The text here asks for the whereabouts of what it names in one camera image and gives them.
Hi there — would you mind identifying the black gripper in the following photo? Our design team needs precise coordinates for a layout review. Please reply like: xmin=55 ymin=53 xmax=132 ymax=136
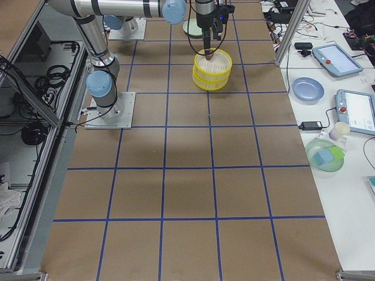
xmin=195 ymin=0 xmax=235 ymax=56

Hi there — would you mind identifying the yellow steamer basket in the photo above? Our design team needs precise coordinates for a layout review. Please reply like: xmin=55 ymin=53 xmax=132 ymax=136
xmin=192 ymin=72 xmax=229 ymax=91
xmin=193 ymin=49 xmax=233 ymax=81

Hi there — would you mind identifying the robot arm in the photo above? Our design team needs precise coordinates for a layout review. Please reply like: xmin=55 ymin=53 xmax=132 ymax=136
xmin=48 ymin=1 xmax=235 ymax=119

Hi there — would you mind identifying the light green plate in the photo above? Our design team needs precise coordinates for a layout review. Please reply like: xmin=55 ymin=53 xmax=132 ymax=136
xmin=183 ymin=18 xmax=202 ymax=37

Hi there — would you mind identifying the black webcam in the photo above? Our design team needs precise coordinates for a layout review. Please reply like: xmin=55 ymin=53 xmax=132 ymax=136
xmin=294 ymin=42 xmax=313 ymax=57

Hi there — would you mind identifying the blue plate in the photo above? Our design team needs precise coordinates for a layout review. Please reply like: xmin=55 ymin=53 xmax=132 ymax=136
xmin=292 ymin=77 xmax=325 ymax=104

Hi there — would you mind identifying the teach pendant tablet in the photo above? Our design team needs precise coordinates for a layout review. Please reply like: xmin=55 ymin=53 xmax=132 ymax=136
xmin=312 ymin=44 xmax=363 ymax=77
xmin=335 ymin=89 xmax=374 ymax=136

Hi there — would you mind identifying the black power adapter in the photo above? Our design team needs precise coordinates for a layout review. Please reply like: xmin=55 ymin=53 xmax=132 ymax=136
xmin=298 ymin=121 xmax=323 ymax=131

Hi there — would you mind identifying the paper cup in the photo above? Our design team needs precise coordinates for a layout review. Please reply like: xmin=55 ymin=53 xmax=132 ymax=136
xmin=329 ymin=122 xmax=350 ymax=141

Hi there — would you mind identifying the green plate with blocks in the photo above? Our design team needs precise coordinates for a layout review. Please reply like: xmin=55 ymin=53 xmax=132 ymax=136
xmin=305 ymin=139 xmax=345 ymax=172

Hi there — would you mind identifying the white cloth rag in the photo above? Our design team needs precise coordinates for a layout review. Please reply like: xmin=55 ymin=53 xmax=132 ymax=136
xmin=0 ymin=162 xmax=23 ymax=223

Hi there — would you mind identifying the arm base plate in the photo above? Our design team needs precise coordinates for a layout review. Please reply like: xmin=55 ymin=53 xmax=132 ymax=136
xmin=84 ymin=91 xmax=137 ymax=130
xmin=108 ymin=17 xmax=147 ymax=41

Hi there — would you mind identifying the aluminium frame post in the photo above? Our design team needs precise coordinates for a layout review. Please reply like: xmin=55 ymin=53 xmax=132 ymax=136
xmin=274 ymin=0 xmax=310 ymax=66

